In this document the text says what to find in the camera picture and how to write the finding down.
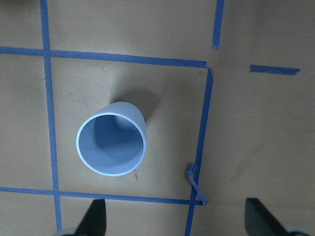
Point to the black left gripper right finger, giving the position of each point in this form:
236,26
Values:
259,221

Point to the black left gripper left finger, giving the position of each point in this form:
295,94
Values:
94,221

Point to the light blue plastic cup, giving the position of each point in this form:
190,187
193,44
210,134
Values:
113,141

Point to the brown paper table mat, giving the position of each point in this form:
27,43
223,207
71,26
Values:
241,124

